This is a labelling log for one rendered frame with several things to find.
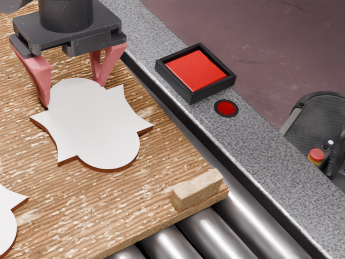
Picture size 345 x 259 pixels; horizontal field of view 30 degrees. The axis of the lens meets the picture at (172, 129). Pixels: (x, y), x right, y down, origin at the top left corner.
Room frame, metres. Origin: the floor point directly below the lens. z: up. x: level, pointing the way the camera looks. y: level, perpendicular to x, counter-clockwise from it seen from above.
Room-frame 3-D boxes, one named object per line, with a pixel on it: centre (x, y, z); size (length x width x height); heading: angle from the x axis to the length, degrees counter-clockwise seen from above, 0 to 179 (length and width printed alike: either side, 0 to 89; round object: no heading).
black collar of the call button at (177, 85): (0.63, -0.01, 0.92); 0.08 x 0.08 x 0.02; 46
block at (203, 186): (0.42, -0.04, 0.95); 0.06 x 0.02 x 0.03; 133
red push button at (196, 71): (0.63, -0.01, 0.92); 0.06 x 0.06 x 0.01; 46
